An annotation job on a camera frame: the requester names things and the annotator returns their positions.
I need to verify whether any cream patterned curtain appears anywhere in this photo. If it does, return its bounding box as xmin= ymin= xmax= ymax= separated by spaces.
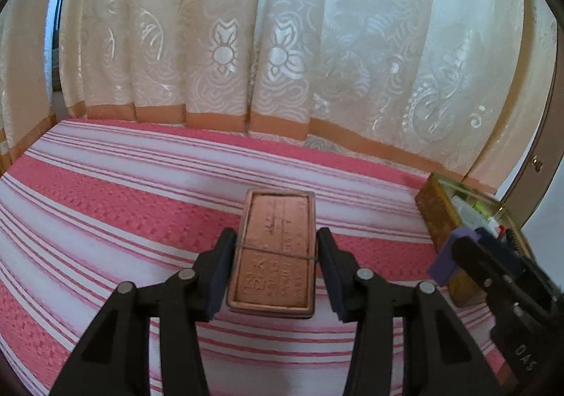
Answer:
xmin=0 ymin=0 xmax=558 ymax=194

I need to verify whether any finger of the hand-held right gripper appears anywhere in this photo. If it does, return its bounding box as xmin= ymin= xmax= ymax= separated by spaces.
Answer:
xmin=475 ymin=229 xmax=564 ymax=317
xmin=450 ymin=236 xmax=564 ymax=396

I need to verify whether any brown wooden door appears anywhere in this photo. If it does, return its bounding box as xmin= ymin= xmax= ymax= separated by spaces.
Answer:
xmin=496 ymin=0 xmax=564 ymax=231

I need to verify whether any purple foam block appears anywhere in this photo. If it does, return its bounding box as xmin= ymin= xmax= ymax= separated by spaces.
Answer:
xmin=427 ymin=226 xmax=482 ymax=287

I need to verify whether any window frame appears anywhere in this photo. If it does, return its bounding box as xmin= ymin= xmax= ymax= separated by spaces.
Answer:
xmin=46 ymin=0 xmax=71 ymax=92

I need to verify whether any copper-coloured box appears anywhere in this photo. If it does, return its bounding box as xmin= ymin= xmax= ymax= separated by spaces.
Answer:
xmin=226 ymin=189 xmax=317 ymax=319

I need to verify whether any gold tin box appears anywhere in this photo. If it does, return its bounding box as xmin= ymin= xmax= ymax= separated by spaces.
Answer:
xmin=414 ymin=172 xmax=537 ymax=309

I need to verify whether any pink white striped blanket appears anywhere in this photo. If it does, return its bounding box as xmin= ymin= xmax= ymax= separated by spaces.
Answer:
xmin=0 ymin=117 xmax=507 ymax=396

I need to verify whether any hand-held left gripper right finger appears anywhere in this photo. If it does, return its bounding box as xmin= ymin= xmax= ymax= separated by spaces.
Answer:
xmin=317 ymin=226 xmax=501 ymax=396

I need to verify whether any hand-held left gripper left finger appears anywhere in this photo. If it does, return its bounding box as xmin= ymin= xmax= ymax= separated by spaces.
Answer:
xmin=50 ymin=227 xmax=238 ymax=396

